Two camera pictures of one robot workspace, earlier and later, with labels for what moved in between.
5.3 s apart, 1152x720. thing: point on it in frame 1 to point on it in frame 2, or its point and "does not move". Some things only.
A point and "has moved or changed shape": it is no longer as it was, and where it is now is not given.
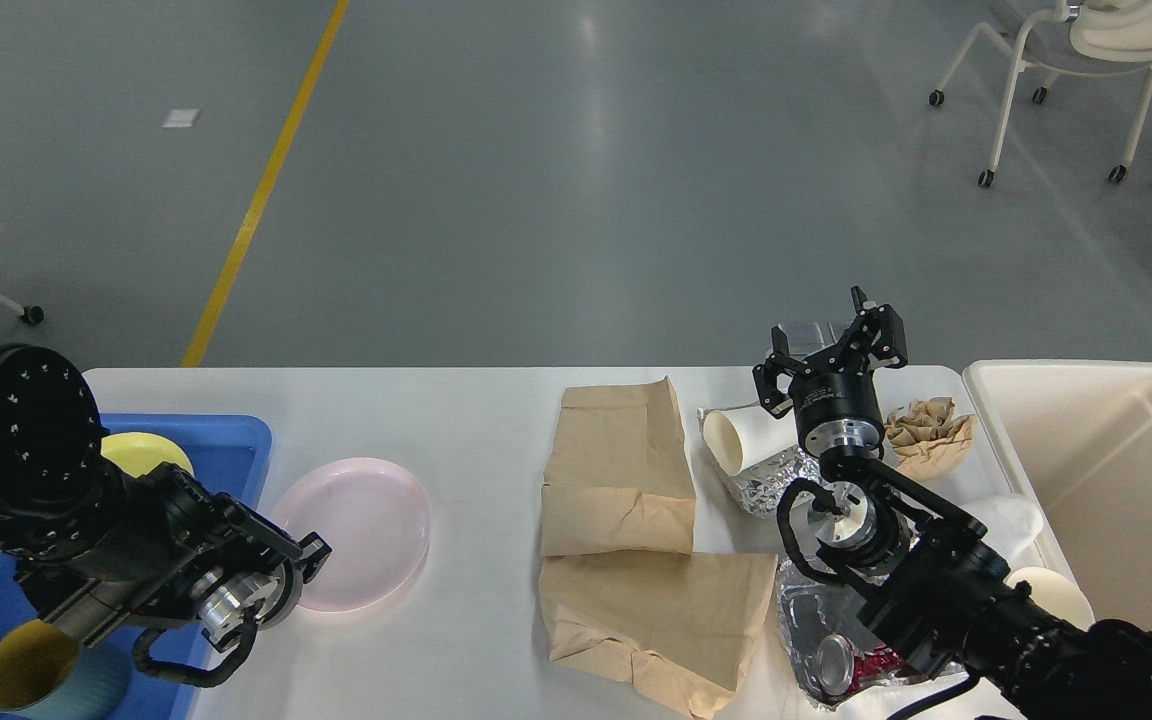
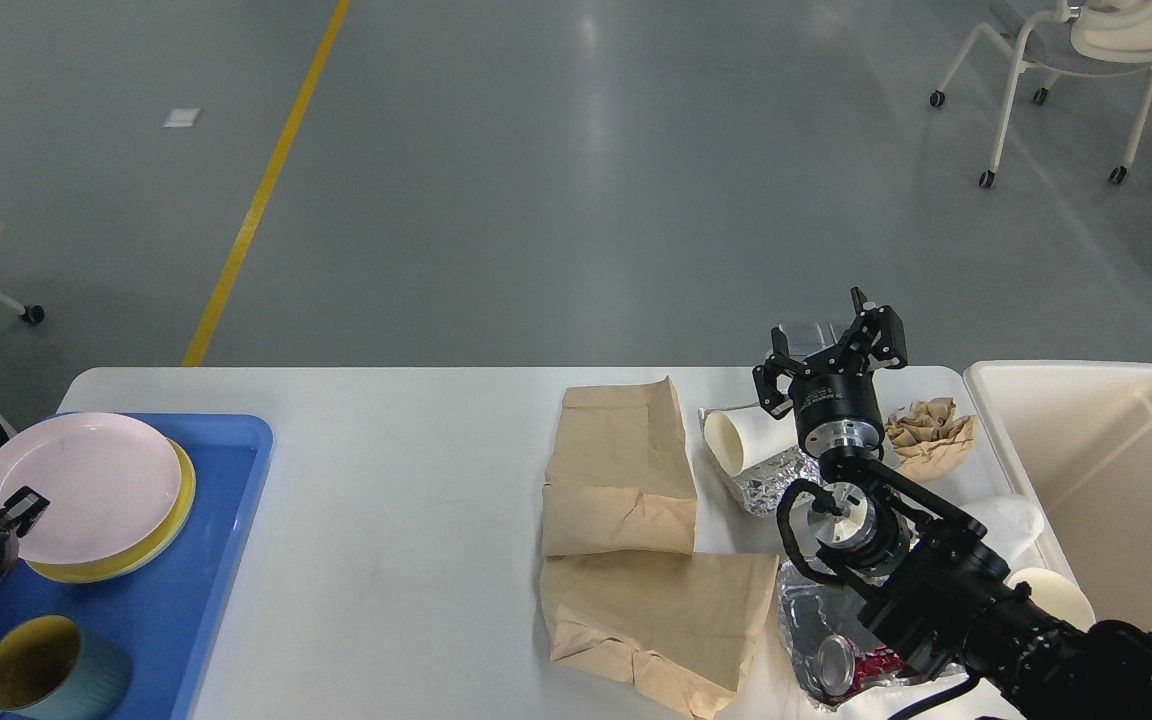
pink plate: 374,517 has moved or changed shape
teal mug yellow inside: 38,670 does not move
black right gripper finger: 765,375 does not move
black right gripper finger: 877,338 does not move
